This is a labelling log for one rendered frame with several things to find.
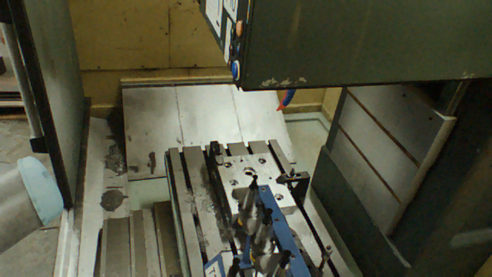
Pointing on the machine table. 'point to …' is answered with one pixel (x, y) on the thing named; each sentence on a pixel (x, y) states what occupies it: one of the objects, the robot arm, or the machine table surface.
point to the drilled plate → (287, 204)
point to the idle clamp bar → (305, 255)
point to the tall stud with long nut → (324, 257)
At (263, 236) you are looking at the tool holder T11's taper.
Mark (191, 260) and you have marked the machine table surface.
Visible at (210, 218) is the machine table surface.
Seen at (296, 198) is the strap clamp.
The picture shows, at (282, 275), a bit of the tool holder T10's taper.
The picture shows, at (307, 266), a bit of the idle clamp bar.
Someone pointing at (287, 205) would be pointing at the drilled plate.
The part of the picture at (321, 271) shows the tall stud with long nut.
